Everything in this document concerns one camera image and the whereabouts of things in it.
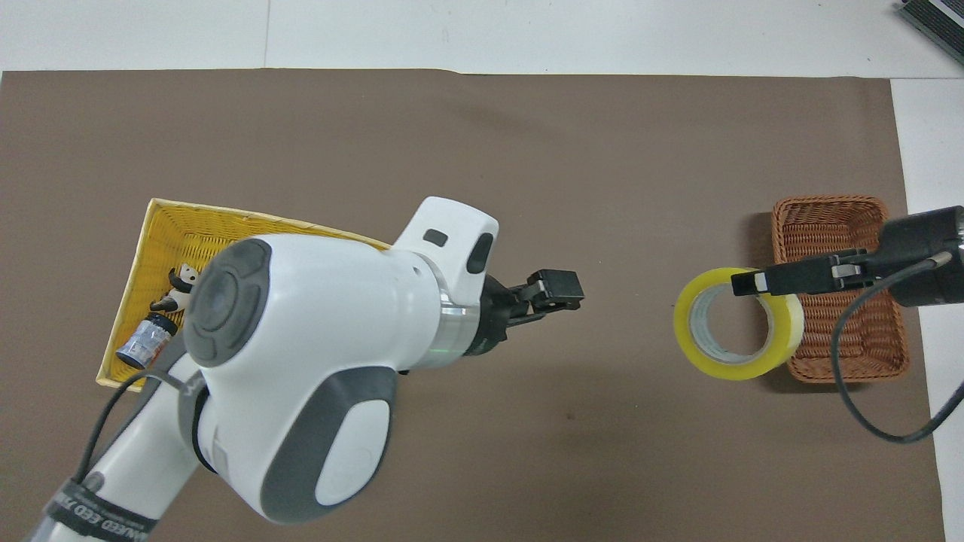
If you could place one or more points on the yellow tape roll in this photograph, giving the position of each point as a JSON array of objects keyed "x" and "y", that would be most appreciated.
[{"x": 697, "y": 342}]

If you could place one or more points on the yellow wicker basket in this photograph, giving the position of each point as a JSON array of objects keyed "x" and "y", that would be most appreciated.
[{"x": 162, "y": 233}]

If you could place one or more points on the panda figurine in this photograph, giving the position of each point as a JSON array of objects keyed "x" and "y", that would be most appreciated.
[{"x": 178, "y": 290}]

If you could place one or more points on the dark grey ribbed object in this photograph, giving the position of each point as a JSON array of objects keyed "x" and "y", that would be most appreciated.
[{"x": 934, "y": 19}]

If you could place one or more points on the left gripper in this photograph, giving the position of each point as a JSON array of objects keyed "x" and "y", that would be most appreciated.
[{"x": 491, "y": 320}]

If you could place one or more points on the brown wicker basket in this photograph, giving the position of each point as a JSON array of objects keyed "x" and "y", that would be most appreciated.
[{"x": 874, "y": 342}]

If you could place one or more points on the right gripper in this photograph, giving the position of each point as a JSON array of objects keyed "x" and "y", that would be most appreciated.
[{"x": 922, "y": 256}]

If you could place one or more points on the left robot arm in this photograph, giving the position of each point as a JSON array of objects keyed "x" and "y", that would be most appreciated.
[{"x": 316, "y": 361}]

